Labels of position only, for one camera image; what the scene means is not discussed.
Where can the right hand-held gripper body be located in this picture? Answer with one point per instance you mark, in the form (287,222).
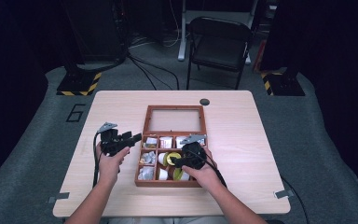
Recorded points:
(194,155)

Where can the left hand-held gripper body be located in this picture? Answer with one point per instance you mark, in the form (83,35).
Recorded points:
(112,141)

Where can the yellow tape roll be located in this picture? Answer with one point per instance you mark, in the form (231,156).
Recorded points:
(170,157)

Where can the wooden box with glass lid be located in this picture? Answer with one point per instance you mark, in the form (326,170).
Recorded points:
(146,183)

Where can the person's right hand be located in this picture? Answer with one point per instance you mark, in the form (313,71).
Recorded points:
(203,177)

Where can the person's left hand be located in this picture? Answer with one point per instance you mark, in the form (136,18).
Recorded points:
(110,168)

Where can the green tape roll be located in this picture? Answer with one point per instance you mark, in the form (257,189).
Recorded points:
(177,174)

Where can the white roll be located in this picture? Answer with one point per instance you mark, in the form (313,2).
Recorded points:
(162,174)
(161,158)

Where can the small white and yellow packets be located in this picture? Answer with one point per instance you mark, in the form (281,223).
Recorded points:
(150,142)

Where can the small white packet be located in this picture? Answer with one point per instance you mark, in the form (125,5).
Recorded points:
(180,140)

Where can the white packet with red print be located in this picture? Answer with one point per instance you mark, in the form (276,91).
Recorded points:
(166,142)

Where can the silver foil packets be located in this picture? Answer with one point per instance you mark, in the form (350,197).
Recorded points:
(147,158)
(146,173)

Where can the black table grommet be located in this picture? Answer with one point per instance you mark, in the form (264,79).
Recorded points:
(204,102)

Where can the black stand base hazard stripes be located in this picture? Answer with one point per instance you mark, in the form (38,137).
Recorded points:
(284,84)
(79,84)

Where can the grey tape piece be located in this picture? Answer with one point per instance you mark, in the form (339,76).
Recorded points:
(59,197)
(284,194)

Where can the dark cabinet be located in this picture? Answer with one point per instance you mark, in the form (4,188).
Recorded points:
(96,31)

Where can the black folding chair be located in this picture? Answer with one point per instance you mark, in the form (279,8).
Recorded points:
(219,46)

